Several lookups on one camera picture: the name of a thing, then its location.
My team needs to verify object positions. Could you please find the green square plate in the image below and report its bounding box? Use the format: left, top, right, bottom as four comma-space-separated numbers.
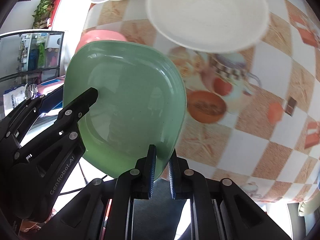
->
63, 41, 187, 178

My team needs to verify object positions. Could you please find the large white round plate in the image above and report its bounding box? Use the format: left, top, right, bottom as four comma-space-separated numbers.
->
146, 0, 269, 53

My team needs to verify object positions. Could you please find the white printed sack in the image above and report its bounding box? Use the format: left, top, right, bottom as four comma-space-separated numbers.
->
3, 85, 27, 116

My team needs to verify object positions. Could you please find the pink plastic stool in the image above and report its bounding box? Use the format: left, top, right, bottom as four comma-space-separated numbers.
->
36, 76, 65, 97

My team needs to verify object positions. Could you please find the glass display cabinet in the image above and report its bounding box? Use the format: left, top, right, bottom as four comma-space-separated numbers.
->
1, 29, 65, 85

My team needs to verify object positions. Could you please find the checkered patterned tablecloth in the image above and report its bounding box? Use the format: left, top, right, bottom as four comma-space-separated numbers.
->
84, 0, 319, 203

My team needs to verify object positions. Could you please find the pink plate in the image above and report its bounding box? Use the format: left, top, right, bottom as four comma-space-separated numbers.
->
75, 29, 127, 53

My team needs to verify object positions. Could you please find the potted green plant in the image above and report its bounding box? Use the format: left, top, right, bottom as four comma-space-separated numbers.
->
32, 0, 55, 29

